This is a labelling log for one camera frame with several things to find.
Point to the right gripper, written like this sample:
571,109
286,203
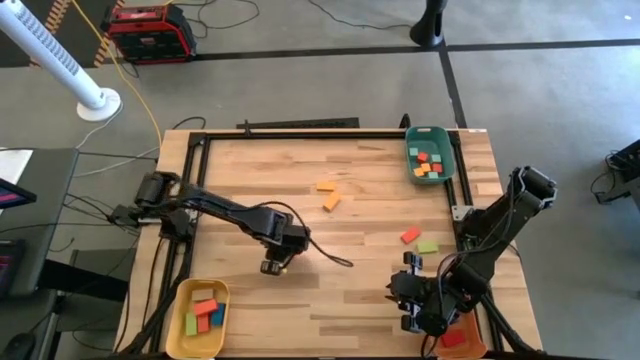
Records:
412,292

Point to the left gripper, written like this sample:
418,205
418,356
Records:
290,242

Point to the medium green block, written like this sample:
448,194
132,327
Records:
428,247

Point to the medium orange block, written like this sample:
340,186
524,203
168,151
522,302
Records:
325,186
331,202

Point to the large beige block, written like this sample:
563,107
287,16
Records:
201,294

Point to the large blue block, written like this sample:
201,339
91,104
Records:
219,318

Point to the large red block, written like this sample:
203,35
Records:
205,306
203,325

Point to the large green block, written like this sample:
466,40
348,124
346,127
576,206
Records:
191,325

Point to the small teal block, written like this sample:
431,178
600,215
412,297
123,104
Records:
413,151
436,158
433,175

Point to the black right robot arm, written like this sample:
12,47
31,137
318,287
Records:
500,220

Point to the orange plastic bin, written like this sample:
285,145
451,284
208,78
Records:
475,346

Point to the black floor strip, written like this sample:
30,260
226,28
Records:
300,123

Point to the small orange block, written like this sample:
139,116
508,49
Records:
419,172
425,167

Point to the small red block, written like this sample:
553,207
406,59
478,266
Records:
423,156
437,168

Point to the yellow plastic bin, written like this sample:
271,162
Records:
197,346

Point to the green plastic bin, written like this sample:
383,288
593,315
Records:
430,139

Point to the black side desk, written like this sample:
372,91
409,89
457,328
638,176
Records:
50,250

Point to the red black toolbox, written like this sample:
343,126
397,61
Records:
150,37

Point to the black pole stand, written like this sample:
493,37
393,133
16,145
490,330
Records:
429,30

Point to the black floor equipment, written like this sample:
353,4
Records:
627,170

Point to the tilted side monitor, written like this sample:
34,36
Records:
15,195

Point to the black tablet screen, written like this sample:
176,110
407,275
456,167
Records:
10,270

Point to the white paper sheet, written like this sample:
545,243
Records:
15,162

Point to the black computer mouse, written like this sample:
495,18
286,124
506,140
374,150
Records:
17,347

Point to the hazard striped floor mat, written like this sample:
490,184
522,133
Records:
87,30

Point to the white tower fan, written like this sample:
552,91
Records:
45,47

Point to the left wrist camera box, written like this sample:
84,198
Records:
271,267

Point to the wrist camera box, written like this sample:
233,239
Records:
411,324
271,267

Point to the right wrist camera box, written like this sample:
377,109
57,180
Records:
411,324

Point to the black table frame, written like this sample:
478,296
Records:
300,135

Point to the black frame bracket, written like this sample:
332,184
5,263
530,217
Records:
247,127
405,122

